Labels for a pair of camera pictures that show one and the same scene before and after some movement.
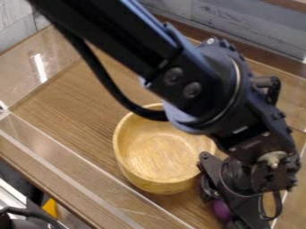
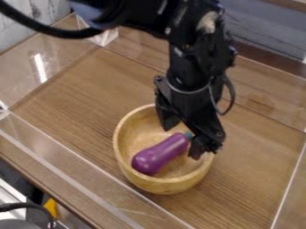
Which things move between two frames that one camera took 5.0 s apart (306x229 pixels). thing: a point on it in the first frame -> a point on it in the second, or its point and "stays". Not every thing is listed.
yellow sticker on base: (51, 207) stays
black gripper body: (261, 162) -> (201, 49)
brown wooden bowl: (158, 155) stays
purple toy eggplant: (221, 209) -> (149, 160)
